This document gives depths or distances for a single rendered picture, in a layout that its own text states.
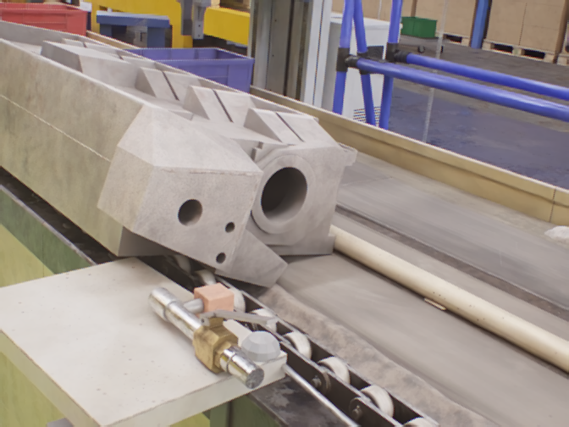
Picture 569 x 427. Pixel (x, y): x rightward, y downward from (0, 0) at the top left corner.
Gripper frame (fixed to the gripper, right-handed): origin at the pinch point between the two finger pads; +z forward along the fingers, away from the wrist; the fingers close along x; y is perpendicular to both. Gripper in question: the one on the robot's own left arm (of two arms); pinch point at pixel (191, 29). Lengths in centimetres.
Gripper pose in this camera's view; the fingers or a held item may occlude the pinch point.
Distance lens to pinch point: 198.1
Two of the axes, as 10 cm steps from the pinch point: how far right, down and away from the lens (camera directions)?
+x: 6.2, 3.2, -7.1
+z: -0.9, 9.4, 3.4
